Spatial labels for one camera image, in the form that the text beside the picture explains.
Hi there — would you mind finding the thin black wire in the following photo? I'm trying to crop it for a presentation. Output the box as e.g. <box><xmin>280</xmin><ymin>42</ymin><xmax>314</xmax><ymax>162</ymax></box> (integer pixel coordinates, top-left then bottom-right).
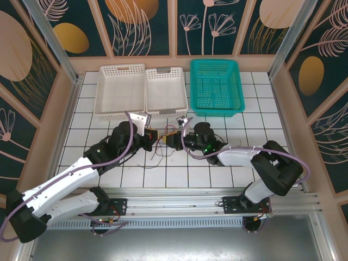
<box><xmin>156</xmin><ymin>144</ymin><xmax>180</xmax><ymax>158</ymax></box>
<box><xmin>137</xmin><ymin>146</ymin><xmax>164</xmax><ymax>169</ymax></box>

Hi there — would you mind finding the large white plastic basket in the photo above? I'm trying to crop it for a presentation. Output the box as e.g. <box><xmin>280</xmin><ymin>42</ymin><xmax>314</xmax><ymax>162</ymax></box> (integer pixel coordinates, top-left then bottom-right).
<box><xmin>93</xmin><ymin>63</ymin><xmax>147</xmax><ymax>121</ymax></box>

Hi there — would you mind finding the teal plastic basket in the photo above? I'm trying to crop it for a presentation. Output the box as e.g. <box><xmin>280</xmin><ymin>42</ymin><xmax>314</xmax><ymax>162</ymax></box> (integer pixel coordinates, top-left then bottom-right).
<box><xmin>189</xmin><ymin>59</ymin><xmax>246</xmax><ymax>118</ymax></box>

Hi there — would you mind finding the grey metal plate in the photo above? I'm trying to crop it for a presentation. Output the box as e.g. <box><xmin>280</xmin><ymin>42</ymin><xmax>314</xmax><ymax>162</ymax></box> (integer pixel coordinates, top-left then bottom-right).
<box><xmin>16</xmin><ymin>214</ymin><xmax>335</xmax><ymax>261</ymax></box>

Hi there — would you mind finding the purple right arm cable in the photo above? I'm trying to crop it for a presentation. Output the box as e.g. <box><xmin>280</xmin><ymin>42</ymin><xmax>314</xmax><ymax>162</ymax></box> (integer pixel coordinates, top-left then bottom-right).
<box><xmin>181</xmin><ymin>116</ymin><xmax>311</xmax><ymax>185</ymax></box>

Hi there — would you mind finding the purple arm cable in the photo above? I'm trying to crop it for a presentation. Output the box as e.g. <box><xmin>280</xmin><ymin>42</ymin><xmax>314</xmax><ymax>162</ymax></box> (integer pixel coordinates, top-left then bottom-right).
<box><xmin>181</xmin><ymin>116</ymin><xmax>311</xmax><ymax>185</ymax></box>
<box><xmin>0</xmin><ymin>110</ymin><xmax>135</xmax><ymax>243</ymax></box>

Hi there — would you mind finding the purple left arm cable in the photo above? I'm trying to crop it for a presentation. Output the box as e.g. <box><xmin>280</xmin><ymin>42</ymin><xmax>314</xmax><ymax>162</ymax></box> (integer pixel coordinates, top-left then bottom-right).
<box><xmin>0</xmin><ymin>110</ymin><xmax>135</xmax><ymax>243</ymax></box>

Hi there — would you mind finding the white basket with grey handles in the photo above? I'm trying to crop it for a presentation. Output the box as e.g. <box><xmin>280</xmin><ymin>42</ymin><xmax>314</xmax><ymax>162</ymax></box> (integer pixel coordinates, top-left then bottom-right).
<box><xmin>145</xmin><ymin>66</ymin><xmax>189</xmax><ymax>120</ymax></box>

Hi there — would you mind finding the aluminium side rail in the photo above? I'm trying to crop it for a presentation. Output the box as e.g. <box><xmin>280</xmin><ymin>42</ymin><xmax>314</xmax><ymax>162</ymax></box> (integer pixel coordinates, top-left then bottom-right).
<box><xmin>45</xmin><ymin>74</ymin><xmax>84</xmax><ymax>188</ymax></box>
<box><xmin>269</xmin><ymin>74</ymin><xmax>309</xmax><ymax>191</ymax></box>

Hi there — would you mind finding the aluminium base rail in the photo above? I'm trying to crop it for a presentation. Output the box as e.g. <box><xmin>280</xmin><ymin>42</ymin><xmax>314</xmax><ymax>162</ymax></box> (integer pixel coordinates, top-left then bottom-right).
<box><xmin>48</xmin><ymin>186</ymin><xmax>324</xmax><ymax>218</ymax></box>

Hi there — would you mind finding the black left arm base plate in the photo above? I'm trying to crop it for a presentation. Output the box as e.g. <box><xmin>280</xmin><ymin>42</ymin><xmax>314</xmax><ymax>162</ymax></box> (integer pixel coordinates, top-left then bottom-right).
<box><xmin>107</xmin><ymin>198</ymin><xmax>128</xmax><ymax>216</ymax></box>

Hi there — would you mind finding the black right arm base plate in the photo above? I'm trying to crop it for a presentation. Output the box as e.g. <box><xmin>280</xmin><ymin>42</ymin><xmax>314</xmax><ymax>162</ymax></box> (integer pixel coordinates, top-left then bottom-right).
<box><xmin>222</xmin><ymin>196</ymin><xmax>245</xmax><ymax>215</ymax></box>

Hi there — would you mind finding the slotted grey cable duct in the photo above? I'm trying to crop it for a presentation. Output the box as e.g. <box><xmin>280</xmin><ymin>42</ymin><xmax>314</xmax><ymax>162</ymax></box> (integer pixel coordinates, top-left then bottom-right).
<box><xmin>50</xmin><ymin>219</ymin><xmax>245</xmax><ymax>231</ymax></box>

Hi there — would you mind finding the small board with coloured wires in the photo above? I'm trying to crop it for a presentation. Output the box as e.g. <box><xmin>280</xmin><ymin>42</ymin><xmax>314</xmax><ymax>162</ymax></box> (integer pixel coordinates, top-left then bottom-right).
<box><xmin>92</xmin><ymin>206</ymin><xmax>122</xmax><ymax>226</ymax></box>
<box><xmin>243</xmin><ymin>208</ymin><xmax>274</xmax><ymax>232</ymax></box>

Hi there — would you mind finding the aluminium corner post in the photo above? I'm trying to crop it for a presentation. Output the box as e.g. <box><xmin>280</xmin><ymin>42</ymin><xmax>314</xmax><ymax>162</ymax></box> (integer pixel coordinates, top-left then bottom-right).
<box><xmin>21</xmin><ymin>0</ymin><xmax>84</xmax><ymax>84</ymax></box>
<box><xmin>268</xmin><ymin>0</ymin><xmax>319</xmax><ymax>79</ymax></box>

